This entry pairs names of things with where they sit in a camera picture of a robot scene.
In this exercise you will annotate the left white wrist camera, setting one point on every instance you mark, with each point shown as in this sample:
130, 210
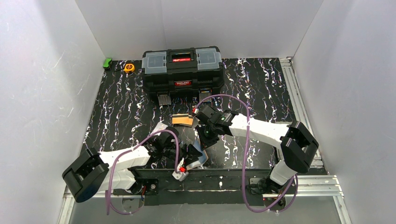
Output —
181, 175

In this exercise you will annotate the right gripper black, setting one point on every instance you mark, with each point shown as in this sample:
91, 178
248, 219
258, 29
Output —
205, 136

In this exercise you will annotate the grey pad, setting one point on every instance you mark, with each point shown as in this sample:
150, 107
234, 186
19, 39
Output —
279, 153

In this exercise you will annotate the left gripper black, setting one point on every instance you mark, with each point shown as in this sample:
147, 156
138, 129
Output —
188, 153

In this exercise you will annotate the yellow tape measure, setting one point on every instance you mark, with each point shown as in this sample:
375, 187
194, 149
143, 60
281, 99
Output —
129, 67

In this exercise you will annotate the gold card stack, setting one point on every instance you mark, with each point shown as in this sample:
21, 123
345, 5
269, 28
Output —
182, 120

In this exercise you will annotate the black toolbox with clear lids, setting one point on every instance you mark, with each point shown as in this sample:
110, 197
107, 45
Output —
185, 73

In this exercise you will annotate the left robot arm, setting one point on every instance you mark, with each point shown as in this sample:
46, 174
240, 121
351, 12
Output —
92, 171

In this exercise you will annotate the front aluminium rail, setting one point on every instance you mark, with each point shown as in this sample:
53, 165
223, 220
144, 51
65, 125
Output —
314, 199

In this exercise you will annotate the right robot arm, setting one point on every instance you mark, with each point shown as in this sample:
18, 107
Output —
295, 142

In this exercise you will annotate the green plastic object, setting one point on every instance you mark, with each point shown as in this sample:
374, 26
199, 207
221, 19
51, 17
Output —
107, 63

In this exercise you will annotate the white aluminium table rail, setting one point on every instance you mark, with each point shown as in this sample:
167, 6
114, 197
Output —
294, 91

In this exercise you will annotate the tan card holder with sleeves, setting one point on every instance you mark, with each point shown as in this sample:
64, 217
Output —
195, 156

